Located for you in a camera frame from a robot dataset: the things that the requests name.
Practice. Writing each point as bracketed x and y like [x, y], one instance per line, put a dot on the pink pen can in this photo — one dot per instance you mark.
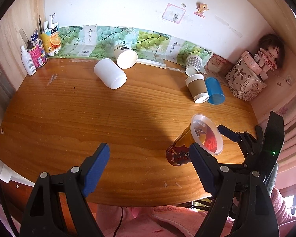
[38, 55]

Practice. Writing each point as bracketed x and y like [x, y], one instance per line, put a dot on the checkered paper cup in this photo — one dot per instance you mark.
[193, 65]

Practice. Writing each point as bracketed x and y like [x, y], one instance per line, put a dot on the white paper cup black logo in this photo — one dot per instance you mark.
[125, 57]

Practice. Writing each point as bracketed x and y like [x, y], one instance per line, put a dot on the blue plastic cup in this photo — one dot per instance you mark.
[214, 89]

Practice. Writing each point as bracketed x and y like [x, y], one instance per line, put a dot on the clear printed plastic cup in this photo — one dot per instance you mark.
[201, 131]

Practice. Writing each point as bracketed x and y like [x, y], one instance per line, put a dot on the white squeeze bottle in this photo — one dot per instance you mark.
[27, 61]

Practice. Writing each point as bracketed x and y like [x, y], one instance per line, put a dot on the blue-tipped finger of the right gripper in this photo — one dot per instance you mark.
[225, 131]

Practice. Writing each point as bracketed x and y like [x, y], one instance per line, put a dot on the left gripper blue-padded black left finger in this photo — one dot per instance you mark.
[43, 215]

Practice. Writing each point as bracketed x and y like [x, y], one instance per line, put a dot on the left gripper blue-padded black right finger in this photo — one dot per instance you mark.
[242, 196]

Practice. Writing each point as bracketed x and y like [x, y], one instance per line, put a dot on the pony sticker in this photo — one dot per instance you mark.
[201, 8]

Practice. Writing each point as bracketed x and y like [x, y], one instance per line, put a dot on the white plastic cup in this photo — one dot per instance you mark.
[110, 74]

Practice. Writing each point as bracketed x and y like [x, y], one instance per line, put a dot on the green grape carton strip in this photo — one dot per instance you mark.
[97, 42]

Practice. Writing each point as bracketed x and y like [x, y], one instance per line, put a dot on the brown sleeved paper cup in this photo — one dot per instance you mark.
[197, 87]

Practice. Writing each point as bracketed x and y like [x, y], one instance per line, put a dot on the pink round box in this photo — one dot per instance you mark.
[251, 63]

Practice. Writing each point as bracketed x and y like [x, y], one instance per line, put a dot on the brown-haired rag doll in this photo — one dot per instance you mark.
[270, 55]

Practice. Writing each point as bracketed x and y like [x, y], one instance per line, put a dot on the pink square sticker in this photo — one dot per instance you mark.
[173, 13]

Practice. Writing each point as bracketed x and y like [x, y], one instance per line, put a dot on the clear plastic ruler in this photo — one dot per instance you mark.
[24, 37]

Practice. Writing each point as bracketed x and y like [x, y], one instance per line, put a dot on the patterned fabric basket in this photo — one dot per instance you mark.
[243, 82]

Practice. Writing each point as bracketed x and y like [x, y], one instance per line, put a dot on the pink clothing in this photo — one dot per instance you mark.
[172, 221]

